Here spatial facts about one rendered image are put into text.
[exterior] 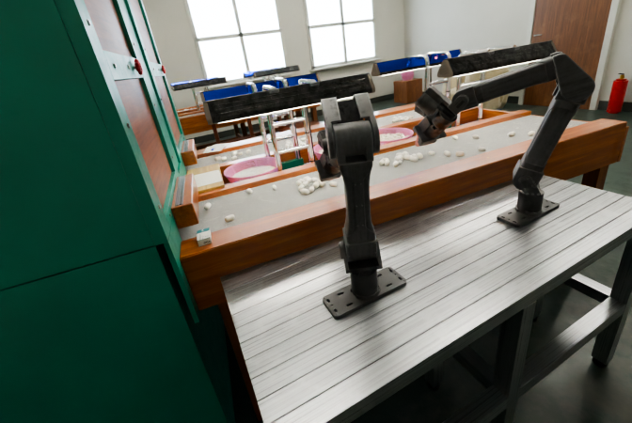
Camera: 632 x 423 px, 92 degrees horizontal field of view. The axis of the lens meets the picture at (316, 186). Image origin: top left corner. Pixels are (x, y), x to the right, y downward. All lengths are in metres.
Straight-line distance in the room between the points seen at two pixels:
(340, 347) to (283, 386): 0.13
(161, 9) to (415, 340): 5.88
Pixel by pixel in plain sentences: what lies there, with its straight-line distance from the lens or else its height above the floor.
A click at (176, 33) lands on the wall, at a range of 6.06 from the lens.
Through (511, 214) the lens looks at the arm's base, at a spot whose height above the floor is 0.68.
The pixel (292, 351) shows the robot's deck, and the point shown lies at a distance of 0.69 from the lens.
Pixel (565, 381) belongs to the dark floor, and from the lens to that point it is 1.60.
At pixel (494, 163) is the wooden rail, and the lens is 1.27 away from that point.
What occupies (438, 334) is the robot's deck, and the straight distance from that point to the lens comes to 0.71.
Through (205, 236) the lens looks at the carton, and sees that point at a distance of 0.91.
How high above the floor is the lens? 1.20
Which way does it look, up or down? 23 degrees down
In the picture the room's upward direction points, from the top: 9 degrees counter-clockwise
